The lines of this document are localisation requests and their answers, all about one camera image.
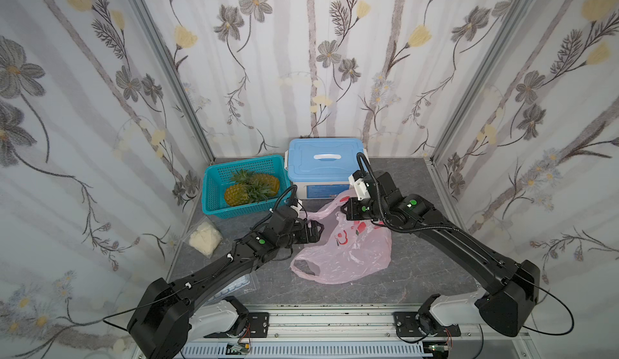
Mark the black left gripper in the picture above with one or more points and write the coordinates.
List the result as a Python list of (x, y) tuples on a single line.
[(309, 231)]

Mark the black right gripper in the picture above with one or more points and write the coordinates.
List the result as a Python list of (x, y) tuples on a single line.
[(353, 208)]

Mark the pink plastic bag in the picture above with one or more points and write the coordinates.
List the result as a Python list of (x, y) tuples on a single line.
[(347, 250)]

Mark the pineapple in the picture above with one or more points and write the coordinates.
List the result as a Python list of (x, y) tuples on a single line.
[(242, 194), (268, 182)]

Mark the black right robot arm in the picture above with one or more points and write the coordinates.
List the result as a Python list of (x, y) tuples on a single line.
[(508, 289)]

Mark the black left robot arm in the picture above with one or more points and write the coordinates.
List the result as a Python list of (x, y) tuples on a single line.
[(160, 325)]

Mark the bag of white contents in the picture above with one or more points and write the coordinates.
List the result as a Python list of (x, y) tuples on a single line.
[(205, 239)]

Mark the blue lidded storage box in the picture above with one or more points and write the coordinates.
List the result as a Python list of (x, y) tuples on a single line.
[(320, 167)]

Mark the teal plastic basket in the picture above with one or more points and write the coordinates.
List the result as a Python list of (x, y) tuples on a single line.
[(218, 178)]

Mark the packet of blue face masks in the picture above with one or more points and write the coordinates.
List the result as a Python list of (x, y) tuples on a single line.
[(246, 284)]

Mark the small green circuit board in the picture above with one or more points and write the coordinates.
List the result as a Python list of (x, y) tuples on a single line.
[(238, 349)]

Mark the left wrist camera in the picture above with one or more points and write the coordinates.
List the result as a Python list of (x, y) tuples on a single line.
[(299, 211)]

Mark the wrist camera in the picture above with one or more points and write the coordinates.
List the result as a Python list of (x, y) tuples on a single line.
[(299, 211), (359, 186)]

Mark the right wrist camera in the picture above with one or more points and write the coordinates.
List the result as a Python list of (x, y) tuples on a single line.
[(359, 186)]

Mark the aluminium mounting rail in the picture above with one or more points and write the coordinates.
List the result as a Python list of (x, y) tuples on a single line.
[(371, 322)]

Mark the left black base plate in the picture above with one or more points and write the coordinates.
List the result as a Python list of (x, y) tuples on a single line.
[(252, 325)]

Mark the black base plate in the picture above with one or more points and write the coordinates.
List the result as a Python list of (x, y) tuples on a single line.
[(252, 325), (407, 326)]

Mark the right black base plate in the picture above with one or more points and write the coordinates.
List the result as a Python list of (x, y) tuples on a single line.
[(407, 326)]

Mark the white slotted cable duct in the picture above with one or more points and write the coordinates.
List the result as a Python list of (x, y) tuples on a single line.
[(333, 349)]

